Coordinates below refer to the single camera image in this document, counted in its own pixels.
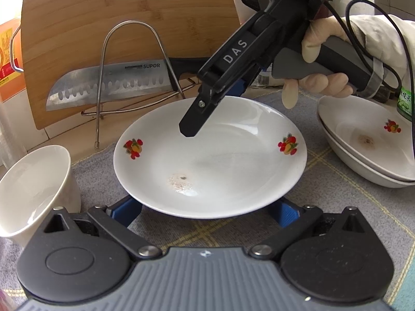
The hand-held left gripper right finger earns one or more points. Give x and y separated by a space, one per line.
287 213

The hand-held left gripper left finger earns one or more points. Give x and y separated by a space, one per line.
124 209

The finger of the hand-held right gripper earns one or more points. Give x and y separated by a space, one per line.
197 116
239 87

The white floral plate small stain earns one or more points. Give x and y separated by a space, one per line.
220 175

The white cup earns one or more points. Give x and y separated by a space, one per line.
32 184

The large white floral plate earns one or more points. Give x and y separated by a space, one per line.
394 183

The person's right forearm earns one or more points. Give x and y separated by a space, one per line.
389 39

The person's right hand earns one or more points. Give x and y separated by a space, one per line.
324 84

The white printed bag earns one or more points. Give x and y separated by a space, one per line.
264 81

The grey teal checked towel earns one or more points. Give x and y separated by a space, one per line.
97 181

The bamboo cutting board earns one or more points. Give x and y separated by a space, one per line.
129 0

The green label glass bottle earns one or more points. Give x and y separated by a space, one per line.
407 103

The orange oil bottle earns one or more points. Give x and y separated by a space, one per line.
8 55

